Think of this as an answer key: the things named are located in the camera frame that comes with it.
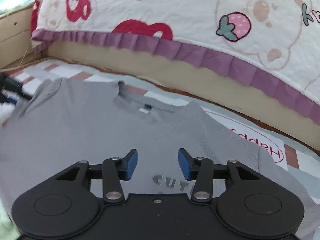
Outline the grey knit sweatshirt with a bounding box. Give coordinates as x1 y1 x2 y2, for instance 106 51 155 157
1 79 319 239

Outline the white bear print quilt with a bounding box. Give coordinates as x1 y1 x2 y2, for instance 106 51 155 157
31 0 319 123

